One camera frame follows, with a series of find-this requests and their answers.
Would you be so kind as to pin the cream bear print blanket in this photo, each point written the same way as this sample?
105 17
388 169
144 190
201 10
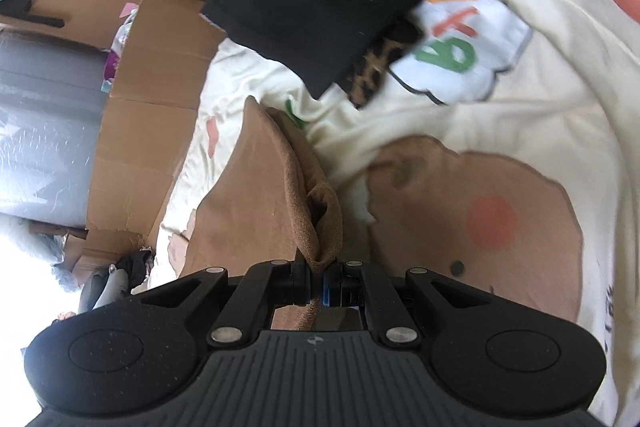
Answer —
550 132

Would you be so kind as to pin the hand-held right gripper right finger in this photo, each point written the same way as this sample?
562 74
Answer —
327 292

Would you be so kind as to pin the grey neck pillow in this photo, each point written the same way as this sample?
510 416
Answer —
105 292

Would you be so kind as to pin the brown printed t-shirt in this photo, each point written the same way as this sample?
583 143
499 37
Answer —
250 207

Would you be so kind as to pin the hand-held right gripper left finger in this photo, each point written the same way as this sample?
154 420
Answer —
300 279

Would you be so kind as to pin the low folded cardboard sheet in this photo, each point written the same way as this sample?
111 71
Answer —
150 107

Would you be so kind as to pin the grey plastic wrapped mattress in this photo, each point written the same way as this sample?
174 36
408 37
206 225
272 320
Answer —
40 132

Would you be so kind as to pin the purple white detergent bag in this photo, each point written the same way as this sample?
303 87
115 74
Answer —
117 57

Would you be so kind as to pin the leopard print cloth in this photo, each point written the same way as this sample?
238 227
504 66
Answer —
375 67

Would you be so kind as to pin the black crumpled garment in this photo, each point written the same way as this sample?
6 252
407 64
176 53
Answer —
132 267

